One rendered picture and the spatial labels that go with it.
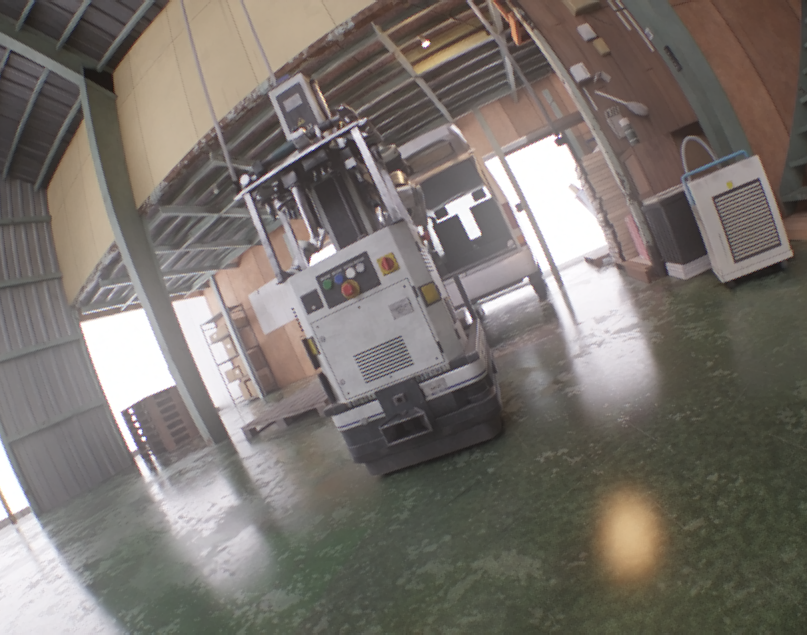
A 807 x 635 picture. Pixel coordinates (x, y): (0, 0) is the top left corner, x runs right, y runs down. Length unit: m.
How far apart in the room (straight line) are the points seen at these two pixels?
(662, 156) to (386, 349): 2.04
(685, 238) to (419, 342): 1.82
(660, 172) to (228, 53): 3.99
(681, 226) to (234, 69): 4.03
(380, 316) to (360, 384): 0.24
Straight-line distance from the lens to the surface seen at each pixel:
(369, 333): 1.25
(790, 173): 3.22
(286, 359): 8.02
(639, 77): 3.11
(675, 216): 2.50
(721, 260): 1.98
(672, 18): 3.11
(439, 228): 6.14
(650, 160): 2.57
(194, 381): 4.61
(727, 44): 3.57
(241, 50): 4.31
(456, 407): 1.27
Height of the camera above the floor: 0.56
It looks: 2 degrees down
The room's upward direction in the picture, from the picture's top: 24 degrees counter-clockwise
